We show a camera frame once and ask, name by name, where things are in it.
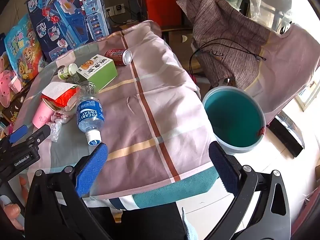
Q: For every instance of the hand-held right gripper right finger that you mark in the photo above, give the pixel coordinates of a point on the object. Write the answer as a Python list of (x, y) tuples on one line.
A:
[(223, 170)]

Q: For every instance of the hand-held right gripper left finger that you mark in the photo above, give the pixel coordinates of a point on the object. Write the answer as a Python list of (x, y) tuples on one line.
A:
[(92, 170)]

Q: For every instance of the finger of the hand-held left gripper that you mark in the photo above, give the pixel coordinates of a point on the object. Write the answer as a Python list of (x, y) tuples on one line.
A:
[(41, 133), (18, 132)]

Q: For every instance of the pink paper cup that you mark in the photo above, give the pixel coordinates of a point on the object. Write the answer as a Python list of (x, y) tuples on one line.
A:
[(41, 116)]

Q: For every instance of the teal plastic bucket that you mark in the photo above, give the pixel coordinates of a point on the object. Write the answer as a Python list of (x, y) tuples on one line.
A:
[(232, 120)]

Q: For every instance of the clear bottle blue label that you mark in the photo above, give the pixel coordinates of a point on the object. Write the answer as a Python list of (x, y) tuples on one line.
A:
[(90, 115)]

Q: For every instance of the small white bottle green label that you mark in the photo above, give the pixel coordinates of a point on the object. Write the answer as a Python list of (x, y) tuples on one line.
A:
[(66, 72)]

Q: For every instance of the green and white food box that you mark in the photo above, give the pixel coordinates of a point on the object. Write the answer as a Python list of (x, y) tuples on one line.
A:
[(100, 76)]

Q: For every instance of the red drink can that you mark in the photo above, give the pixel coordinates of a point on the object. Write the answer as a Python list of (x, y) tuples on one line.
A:
[(116, 56)]

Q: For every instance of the person's left hand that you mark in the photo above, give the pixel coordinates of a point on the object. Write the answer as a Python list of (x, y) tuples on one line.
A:
[(11, 211)]

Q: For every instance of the white paper tissue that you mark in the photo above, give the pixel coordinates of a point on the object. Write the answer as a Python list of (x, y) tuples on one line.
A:
[(56, 88)]

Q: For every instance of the pink flower toy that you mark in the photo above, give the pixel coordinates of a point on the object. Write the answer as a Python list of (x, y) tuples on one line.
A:
[(6, 85)]

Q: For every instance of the black metal base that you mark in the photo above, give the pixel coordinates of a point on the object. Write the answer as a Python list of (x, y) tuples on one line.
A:
[(287, 135)]

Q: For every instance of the cartoon puppy bag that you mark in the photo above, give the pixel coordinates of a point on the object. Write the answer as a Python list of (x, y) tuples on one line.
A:
[(22, 52)]

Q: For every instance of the blue toy box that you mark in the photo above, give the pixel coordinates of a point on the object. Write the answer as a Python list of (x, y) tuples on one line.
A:
[(70, 17)]

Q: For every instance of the brown and pink draped sheet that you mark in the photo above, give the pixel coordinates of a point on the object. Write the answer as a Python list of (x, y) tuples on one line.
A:
[(220, 35)]

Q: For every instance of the clear plastic bag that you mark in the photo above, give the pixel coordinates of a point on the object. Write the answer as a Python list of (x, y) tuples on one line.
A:
[(262, 0)]

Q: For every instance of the orange-red cabinet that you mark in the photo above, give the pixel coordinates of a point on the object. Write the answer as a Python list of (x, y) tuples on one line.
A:
[(160, 2)]

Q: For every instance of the wall power outlet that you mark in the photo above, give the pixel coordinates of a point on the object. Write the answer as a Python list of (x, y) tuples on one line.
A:
[(117, 8)]

